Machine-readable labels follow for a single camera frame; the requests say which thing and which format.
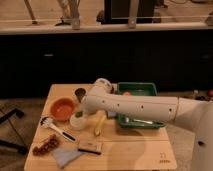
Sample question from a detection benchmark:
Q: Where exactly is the green plastic tray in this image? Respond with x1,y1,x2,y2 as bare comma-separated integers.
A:
116,82,165,129

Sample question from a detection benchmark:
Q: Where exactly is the white black handled spatula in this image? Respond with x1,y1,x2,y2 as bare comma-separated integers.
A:
40,117,76,142

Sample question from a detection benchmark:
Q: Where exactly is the blue grey cloth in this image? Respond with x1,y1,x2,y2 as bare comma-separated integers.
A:
52,148,82,168

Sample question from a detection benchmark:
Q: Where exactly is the metal cup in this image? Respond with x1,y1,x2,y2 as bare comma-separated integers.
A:
75,88,86,102

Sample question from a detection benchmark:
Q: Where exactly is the yellow banana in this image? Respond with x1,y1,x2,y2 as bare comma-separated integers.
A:
94,115,106,136

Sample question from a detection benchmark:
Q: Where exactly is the white round container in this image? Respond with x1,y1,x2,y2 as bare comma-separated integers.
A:
70,114,86,130

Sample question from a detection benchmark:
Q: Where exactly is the green pepper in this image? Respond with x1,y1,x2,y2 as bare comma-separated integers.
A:
75,111,83,118

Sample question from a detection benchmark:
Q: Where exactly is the bunch of red grapes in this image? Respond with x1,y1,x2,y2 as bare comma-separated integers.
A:
32,134,59,156

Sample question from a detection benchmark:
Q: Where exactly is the blue grey sponge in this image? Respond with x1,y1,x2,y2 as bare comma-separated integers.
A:
107,111,116,118

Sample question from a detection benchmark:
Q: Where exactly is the black tripod stand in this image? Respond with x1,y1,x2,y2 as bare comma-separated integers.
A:
0,108,29,156

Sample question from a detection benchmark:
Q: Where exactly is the orange red bowl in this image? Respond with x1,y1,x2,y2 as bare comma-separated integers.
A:
50,98,76,121

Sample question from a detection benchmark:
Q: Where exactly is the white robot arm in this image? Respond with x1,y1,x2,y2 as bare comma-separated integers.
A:
81,78,213,171

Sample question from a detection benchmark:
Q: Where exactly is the wooden block brush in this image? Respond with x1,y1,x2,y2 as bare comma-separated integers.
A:
78,141,103,155

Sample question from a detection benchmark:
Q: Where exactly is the orange peach fruit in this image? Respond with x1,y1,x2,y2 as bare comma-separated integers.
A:
122,92,131,96

